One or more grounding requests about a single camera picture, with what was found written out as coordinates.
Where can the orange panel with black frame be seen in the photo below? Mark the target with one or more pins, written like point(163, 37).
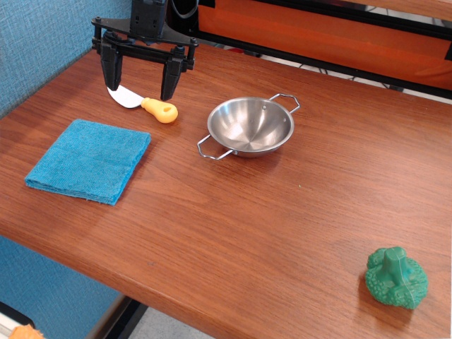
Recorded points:
point(393, 42)

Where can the orange fuzzy object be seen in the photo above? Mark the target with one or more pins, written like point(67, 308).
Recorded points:
point(25, 332)

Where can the yellow handled toy knife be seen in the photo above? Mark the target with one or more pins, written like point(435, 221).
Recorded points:
point(163, 112)

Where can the blue folded cloth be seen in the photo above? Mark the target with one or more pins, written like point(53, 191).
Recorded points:
point(90, 160)

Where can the black table leg frame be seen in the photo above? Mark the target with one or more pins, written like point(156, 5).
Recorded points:
point(119, 320)

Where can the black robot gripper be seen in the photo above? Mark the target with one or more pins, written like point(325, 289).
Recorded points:
point(144, 35)

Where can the green toy broccoli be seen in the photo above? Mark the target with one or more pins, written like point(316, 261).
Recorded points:
point(394, 279)

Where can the small steel two-handled pan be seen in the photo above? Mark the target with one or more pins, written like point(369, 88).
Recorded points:
point(251, 126)

